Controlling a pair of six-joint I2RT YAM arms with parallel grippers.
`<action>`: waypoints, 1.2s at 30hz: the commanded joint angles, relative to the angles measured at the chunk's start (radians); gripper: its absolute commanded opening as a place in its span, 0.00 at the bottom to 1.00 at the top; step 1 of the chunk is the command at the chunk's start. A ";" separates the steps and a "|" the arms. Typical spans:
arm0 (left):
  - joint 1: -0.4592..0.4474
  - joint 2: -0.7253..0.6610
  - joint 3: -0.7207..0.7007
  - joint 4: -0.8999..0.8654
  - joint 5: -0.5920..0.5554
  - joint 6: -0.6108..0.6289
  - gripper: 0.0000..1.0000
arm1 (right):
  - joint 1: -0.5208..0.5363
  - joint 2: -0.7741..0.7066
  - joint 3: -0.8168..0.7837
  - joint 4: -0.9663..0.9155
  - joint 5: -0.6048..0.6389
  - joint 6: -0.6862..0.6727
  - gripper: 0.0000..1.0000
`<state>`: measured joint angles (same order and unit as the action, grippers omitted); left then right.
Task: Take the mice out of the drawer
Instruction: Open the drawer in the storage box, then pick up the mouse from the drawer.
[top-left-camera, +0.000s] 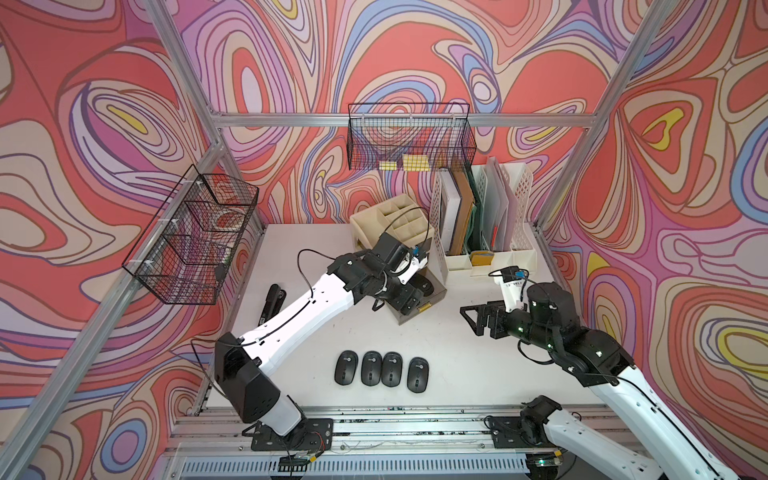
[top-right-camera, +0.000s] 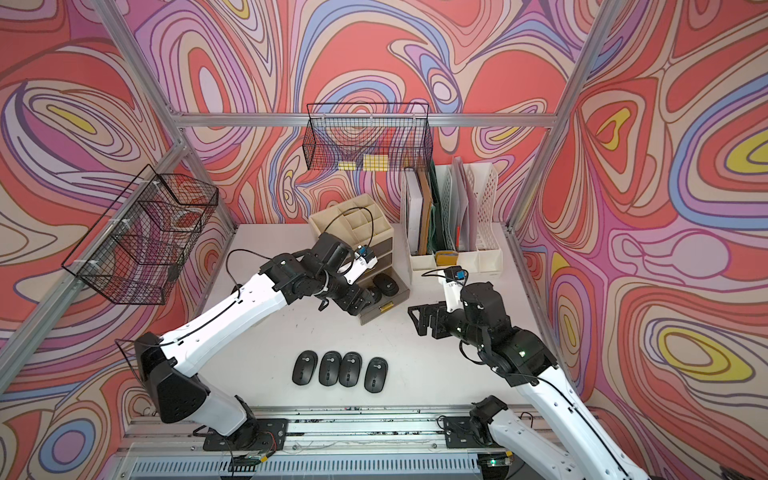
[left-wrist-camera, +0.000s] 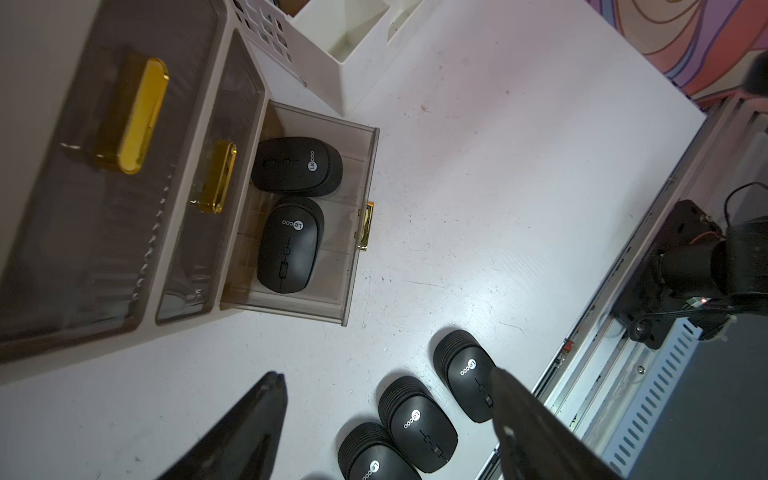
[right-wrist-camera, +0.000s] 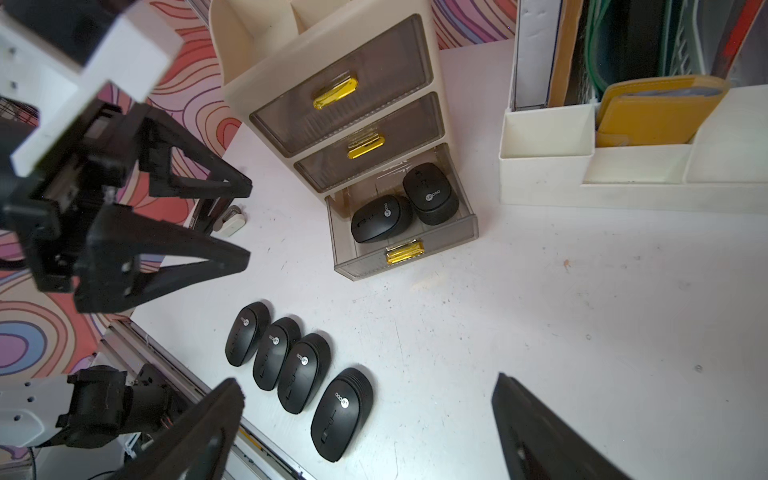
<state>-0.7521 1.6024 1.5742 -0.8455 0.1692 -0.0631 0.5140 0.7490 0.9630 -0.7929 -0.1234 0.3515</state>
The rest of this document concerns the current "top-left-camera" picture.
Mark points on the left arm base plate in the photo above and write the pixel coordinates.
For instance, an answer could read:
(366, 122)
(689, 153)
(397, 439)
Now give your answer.
(313, 435)

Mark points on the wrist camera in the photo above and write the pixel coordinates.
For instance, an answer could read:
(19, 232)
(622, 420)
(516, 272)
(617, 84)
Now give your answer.
(416, 259)
(512, 281)

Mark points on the white book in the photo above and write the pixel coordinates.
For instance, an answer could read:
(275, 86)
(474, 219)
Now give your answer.
(450, 201)

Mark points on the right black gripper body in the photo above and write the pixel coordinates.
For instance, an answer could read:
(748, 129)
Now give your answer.
(518, 324)

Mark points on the white file rack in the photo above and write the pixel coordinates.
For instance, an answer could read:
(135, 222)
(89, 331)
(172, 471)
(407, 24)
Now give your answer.
(521, 252)

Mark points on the beige drawer organizer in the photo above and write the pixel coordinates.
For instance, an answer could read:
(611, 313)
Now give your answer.
(401, 221)

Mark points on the black wire basket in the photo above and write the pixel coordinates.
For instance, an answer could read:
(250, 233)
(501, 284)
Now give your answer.
(184, 256)
(385, 131)

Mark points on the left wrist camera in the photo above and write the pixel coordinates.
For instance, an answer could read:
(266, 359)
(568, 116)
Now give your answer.
(416, 259)

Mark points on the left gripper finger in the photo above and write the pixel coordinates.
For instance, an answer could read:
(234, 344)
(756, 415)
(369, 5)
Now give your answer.
(423, 287)
(411, 307)

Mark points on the transparent bottom drawer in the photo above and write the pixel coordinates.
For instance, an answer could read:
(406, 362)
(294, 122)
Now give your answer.
(437, 292)

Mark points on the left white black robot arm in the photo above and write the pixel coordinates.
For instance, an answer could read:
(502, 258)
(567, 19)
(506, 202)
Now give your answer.
(243, 365)

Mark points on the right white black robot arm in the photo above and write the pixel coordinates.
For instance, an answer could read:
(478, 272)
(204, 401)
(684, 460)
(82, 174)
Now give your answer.
(544, 315)

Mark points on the aluminium rail base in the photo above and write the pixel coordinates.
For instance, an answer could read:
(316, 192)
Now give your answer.
(383, 443)

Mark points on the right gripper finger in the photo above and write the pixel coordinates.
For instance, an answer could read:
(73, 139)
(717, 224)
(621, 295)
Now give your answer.
(480, 325)
(481, 310)

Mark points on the back black wire basket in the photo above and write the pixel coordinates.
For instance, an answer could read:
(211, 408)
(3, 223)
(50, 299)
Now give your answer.
(385, 131)

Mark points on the left black wire basket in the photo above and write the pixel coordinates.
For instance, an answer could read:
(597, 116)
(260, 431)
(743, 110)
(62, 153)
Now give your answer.
(184, 256)

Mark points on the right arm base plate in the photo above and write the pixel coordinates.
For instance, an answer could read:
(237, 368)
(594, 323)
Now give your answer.
(507, 432)

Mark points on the yellow sticky notes pad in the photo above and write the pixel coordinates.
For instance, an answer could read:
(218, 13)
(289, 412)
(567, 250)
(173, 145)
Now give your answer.
(416, 163)

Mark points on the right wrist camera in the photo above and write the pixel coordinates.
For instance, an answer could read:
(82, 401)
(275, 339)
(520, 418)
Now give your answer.
(512, 281)

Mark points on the translucent grey folders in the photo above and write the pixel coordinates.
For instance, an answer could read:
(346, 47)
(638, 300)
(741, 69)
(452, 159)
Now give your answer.
(496, 204)

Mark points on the black stapler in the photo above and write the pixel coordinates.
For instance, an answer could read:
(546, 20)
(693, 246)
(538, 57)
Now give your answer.
(273, 303)

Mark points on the brown cardboard folder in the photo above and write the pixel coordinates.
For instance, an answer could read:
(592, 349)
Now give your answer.
(465, 214)

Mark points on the green folder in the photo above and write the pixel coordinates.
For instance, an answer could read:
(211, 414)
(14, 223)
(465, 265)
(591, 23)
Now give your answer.
(474, 239)

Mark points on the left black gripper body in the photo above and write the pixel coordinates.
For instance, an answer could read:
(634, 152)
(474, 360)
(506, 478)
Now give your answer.
(397, 293)

